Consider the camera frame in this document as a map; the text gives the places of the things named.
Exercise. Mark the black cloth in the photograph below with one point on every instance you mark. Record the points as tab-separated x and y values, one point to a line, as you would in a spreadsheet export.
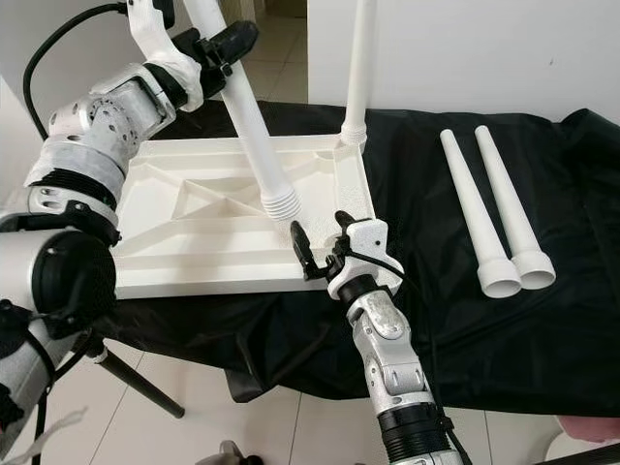
523	349

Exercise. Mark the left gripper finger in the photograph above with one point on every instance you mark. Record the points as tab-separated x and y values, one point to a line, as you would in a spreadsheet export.
232	43

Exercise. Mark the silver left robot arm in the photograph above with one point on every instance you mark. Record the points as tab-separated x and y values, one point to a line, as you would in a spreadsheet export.
107	126

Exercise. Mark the grey robot foot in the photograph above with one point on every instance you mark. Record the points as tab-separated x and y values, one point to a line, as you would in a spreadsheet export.
219	453

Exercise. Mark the dark grey table base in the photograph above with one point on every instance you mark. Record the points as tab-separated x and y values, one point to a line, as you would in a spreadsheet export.
252	386

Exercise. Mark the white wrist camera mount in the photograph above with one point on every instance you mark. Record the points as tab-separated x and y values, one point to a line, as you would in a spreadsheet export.
155	34
376	240

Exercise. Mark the black metal table leg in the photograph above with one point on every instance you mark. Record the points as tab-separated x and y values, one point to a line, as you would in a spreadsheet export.
140	383

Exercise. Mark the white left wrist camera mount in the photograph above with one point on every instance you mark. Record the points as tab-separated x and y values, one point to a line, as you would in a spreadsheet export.
155	34

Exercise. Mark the white plastic table leg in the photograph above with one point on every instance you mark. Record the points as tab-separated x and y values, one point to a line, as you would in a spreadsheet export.
360	68
509	203
475	213
252	126

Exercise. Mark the white plastic table top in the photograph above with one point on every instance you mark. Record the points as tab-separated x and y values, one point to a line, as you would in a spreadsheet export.
184	252

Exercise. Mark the black metal bar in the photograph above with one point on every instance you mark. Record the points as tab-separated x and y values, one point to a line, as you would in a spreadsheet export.
586	455

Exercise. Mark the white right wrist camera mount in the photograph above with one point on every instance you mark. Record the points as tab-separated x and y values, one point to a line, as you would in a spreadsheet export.
376	240

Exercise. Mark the pink stool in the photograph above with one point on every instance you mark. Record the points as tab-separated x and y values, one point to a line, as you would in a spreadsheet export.
591	426

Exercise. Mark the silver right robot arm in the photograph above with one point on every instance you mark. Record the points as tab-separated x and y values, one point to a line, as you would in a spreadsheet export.
387	349

